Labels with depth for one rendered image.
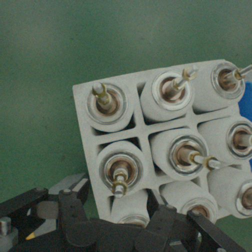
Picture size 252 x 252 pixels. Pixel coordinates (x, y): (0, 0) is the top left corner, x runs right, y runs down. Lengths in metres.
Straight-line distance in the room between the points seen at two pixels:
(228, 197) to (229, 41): 0.62
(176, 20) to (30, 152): 0.77
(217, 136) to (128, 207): 0.21
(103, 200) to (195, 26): 0.70
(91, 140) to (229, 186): 0.30
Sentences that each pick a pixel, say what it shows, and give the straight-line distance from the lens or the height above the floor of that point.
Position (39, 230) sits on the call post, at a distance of 0.28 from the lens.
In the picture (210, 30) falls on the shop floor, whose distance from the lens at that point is 0.75.
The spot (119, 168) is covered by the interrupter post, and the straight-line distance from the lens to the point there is 0.22.
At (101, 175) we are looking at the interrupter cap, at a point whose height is 0.25.
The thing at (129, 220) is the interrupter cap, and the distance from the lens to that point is 0.28.
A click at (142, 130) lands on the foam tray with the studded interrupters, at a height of 0.18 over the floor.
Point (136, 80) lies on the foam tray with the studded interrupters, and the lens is 0.34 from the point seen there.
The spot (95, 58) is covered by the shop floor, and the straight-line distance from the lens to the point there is 0.58.
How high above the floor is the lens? 0.49
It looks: 87 degrees down
